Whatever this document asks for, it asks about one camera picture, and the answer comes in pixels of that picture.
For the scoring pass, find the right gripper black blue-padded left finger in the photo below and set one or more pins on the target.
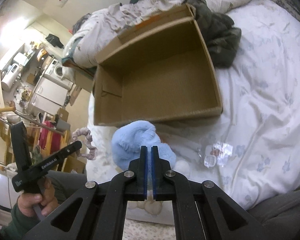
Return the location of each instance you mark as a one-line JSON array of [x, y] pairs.
[[137, 185]]

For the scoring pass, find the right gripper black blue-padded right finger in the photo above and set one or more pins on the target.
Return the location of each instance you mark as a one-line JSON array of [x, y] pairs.
[[162, 188]]

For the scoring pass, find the light blue plush toy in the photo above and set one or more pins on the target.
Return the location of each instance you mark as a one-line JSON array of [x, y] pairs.
[[127, 141]]

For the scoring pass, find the pale pink fabric scrunchie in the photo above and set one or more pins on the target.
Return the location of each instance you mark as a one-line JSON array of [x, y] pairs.
[[84, 136]]

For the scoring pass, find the clear crinkled plastic wrapper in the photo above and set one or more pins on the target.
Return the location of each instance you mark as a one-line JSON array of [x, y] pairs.
[[217, 154]]

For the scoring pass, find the dark green sleeve forearm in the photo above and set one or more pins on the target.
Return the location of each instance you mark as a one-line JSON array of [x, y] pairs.
[[19, 225]]

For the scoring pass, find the person's left hand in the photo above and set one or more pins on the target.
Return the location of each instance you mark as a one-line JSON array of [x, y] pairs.
[[27, 201]]

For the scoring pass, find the red bag on rack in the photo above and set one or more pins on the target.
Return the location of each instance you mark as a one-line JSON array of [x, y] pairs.
[[49, 142]]

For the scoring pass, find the small cardboard box on floor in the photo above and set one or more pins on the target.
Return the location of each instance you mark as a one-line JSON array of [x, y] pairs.
[[62, 114]]

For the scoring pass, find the white cabinet unit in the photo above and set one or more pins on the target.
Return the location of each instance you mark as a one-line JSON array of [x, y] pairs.
[[48, 97]]

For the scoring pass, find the white floral bed duvet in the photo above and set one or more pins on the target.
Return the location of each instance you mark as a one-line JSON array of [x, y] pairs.
[[261, 115]]

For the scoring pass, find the white washing machine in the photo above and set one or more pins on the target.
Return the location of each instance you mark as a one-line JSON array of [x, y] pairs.
[[55, 73]]

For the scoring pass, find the open brown cardboard box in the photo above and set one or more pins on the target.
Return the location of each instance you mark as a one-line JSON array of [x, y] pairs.
[[159, 70]]

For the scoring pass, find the grey trousers leg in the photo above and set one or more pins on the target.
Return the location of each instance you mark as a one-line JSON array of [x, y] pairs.
[[280, 215]]

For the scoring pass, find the dark olive green garment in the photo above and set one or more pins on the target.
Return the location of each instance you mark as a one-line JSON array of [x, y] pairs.
[[222, 38]]

